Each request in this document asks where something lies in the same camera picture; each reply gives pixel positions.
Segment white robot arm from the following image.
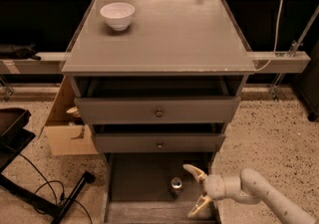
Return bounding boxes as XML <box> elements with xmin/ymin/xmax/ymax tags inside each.
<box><xmin>182</xmin><ymin>164</ymin><xmax>319</xmax><ymax>224</ymax></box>

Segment grey middle drawer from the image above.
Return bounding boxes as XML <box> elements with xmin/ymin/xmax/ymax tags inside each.
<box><xmin>94</xmin><ymin>133</ymin><xmax>225</xmax><ymax>153</ymax></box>

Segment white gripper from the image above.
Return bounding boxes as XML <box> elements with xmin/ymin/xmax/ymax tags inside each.
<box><xmin>182</xmin><ymin>164</ymin><xmax>226</xmax><ymax>218</ymax></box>

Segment black floor cable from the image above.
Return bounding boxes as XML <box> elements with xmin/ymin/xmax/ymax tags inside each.
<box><xmin>16</xmin><ymin>151</ymin><xmax>94</xmax><ymax>224</ymax></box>

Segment grey open bottom drawer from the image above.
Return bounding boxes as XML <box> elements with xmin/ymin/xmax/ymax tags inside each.
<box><xmin>103</xmin><ymin>152</ymin><xmax>221</xmax><ymax>224</ymax></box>

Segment grey drawer cabinet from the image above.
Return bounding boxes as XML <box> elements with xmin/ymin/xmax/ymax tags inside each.
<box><xmin>63</xmin><ymin>0</ymin><xmax>254</xmax><ymax>224</ymax></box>

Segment cardboard box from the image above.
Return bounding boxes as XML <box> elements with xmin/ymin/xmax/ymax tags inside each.
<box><xmin>44</xmin><ymin>77</ymin><xmax>98</xmax><ymax>155</ymax></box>

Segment grey top drawer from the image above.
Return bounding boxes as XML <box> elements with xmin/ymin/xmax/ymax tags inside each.
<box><xmin>75</xmin><ymin>97</ymin><xmax>240</xmax><ymax>124</ymax></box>

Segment black object on ledge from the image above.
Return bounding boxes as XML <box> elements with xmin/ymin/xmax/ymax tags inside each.
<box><xmin>0</xmin><ymin>44</ymin><xmax>41</xmax><ymax>61</ymax></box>

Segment white hanging cable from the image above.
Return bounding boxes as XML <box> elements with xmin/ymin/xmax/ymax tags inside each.
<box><xmin>254</xmin><ymin>0</ymin><xmax>284</xmax><ymax>73</ymax></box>

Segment black cabinet at right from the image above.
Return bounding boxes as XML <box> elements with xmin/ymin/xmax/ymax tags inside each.
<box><xmin>296</xmin><ymin>40</ymin><xmax>319</xmax><ymax>121</ymax></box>

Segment redbull can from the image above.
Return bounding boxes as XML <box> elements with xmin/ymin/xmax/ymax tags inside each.
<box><xmin>169</xmin><ymin>177</ymin><xmax>182</xmax><ymax>198</ymax></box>

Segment black stand with tray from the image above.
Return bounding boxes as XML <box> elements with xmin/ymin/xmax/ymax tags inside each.
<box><xmin>0</xmin><ymin>108</ymin><xmax>95</xmax><ymax>224</ymax></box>

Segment white ceramic bowl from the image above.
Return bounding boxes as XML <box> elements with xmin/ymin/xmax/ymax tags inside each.
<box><xmin>100</xmin><ymin>2</ymin><xmax>136</xmax><ymax>31</ymax></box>

